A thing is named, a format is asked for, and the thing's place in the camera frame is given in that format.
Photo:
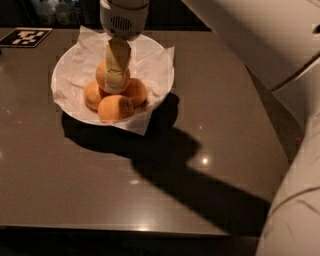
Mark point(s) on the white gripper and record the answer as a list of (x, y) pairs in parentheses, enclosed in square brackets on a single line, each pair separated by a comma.
[(124, 22)]

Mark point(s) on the orange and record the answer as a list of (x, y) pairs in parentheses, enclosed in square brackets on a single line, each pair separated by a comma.
[(136, 92), (100, 75), (93, 95), (115, 108)]

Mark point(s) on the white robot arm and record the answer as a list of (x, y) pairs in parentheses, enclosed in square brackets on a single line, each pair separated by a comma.
[(278, 41)]

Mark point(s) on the white bowl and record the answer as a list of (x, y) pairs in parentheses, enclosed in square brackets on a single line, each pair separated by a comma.
[(156, 76)]

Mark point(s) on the white paper liner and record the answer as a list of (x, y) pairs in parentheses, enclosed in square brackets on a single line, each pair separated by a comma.
[(150, 63)]

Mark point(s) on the black white fiducial marker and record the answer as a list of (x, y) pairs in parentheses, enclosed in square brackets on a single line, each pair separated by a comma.
[(22, 37)]

